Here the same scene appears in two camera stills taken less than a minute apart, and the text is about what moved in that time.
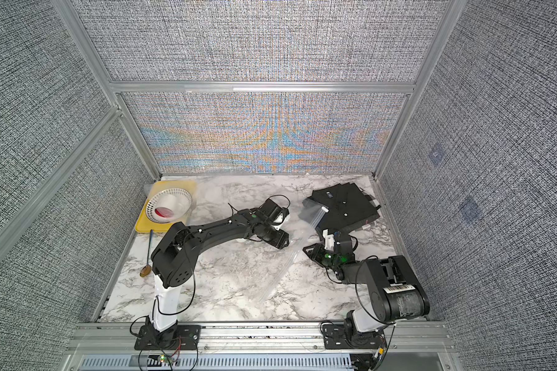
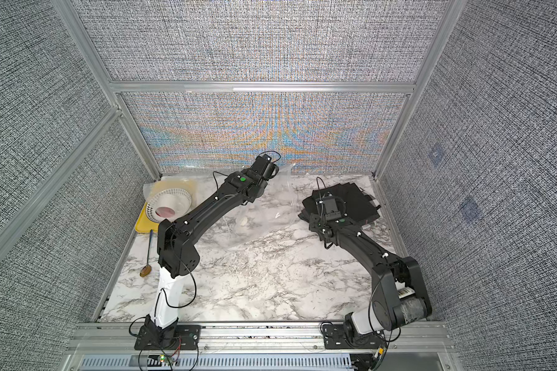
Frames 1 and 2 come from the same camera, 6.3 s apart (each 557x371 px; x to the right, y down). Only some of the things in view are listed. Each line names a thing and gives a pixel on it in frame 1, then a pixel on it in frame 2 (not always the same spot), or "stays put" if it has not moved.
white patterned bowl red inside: [169, 205] stays put
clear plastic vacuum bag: [311, 214] → [281, 209]
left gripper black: [281, 240] → [244, 174]
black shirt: [342, 207] stays put
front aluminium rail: [295, 337] stays put
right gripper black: [316, 252] → [313, 222]
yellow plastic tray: [146, 223] stays put
